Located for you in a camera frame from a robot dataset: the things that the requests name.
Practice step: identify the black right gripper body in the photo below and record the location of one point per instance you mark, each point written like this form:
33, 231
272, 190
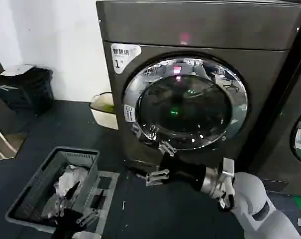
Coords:
185, 173

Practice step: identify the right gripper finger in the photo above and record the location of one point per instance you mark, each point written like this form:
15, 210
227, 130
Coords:
167, 149
157, 178

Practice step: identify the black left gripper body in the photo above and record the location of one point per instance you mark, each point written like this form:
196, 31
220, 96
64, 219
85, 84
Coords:
68, 224

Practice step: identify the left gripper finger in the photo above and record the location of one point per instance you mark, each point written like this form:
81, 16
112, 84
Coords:
95, 206
65, 199

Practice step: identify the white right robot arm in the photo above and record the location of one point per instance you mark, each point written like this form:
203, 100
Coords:
254, 199

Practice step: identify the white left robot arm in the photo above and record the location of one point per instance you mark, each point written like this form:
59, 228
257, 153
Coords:
85, 235

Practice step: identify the white crumpled cloth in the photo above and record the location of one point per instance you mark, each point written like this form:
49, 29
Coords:
69, 178

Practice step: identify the grey plastic laundry basket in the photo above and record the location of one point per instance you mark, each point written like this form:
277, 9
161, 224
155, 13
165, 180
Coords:
40, 171

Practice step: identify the small white door sticker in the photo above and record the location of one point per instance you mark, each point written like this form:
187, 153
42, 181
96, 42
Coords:
129, 113

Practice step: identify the white plastic tub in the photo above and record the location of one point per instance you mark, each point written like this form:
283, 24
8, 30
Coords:
104, 119

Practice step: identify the green cloth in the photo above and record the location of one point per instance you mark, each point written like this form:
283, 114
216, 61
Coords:
107, 107

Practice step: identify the reflective leaning panel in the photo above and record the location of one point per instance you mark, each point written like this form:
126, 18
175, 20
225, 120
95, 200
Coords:
6, 145

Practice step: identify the grey dryer without label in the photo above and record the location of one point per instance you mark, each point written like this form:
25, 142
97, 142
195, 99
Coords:
282, 139

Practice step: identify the white dryer label sticker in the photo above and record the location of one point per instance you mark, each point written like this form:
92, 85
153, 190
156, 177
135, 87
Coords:
123, 56

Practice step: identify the black plastic crate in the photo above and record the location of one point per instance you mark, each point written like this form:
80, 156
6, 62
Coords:
28, 92

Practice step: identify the grey dryer with white label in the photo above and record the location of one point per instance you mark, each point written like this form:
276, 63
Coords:
195, 30

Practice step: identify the white cardboard sheet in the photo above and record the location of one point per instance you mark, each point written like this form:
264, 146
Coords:
18, 69

